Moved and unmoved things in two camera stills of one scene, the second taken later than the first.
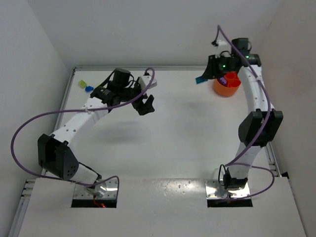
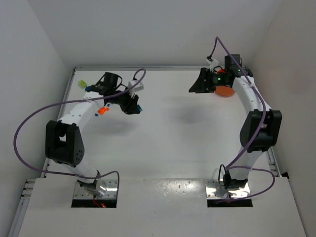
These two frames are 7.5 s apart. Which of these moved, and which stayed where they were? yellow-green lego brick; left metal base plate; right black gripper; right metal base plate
Moved: right black gripper
Stayed: yellow-green lego brick; left metal base plate; right metal base plate
